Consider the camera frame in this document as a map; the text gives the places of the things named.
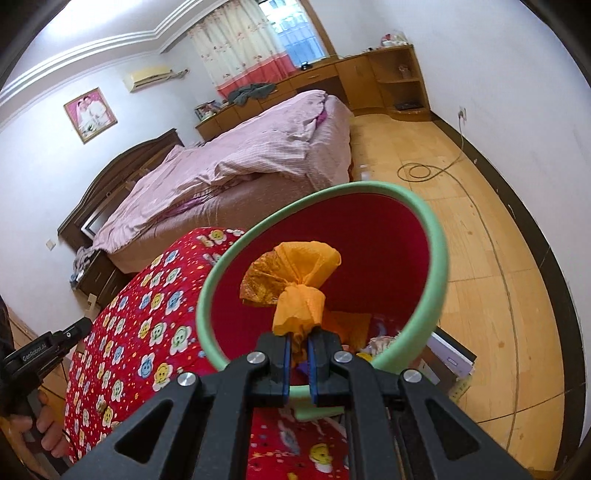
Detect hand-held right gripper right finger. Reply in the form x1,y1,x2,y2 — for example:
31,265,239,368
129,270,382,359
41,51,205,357
308,330,532,480

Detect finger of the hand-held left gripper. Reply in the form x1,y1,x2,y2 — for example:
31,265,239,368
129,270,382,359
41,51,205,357
64,316,93,350

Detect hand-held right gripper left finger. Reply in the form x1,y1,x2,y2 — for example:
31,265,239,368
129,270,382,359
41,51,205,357
60,331,293,480

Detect orange plastic wrapper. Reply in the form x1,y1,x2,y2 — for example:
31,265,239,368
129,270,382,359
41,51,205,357
271,240,342,337

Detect white paper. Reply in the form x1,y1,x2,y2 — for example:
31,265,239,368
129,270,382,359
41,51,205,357
367,335,398,356

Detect orange foam net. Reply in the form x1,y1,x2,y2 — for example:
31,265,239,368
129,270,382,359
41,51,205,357
239,251,296,308

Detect red bin with green rim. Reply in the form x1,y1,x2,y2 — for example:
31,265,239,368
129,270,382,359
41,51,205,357
196,181,450,421

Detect person's left hand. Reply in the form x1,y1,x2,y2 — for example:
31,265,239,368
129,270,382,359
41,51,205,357
4,390,70,457

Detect dark wooden nightstand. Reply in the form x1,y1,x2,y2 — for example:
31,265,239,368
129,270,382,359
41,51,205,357
74,251,134,310

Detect pink cloth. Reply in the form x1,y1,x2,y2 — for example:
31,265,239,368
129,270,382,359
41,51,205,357
69,246,100,284

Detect white flat box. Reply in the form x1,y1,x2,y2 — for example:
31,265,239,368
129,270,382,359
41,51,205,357
427,329,477,377

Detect dark wooden bed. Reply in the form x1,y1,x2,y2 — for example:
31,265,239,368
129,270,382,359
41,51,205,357
58,90,354,273

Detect bed with pink blanket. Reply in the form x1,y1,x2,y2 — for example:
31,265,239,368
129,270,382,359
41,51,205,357
92,90,354,252

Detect standing photo frames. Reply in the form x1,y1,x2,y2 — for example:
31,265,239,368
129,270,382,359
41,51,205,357
194,100,227,121

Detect dark grey clothes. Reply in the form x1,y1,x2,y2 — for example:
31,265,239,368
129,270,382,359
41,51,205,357
228,83,278,106

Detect long wooden cabinet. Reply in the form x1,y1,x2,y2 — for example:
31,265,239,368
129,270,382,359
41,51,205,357
195,44,432,141

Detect window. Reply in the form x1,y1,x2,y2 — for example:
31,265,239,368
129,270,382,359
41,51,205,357
256,0,338,63

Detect white and pink curtain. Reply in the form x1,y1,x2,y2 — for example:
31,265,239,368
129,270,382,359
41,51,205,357
187,0,296,100

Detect framed wall photo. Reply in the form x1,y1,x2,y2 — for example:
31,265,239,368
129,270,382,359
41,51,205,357
63,87,118,145

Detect wall air conditioner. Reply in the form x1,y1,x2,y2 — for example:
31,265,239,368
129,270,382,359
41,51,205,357
122,64,174,93

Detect floor cable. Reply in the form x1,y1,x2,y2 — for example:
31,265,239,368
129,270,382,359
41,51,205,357
398,115,520,455

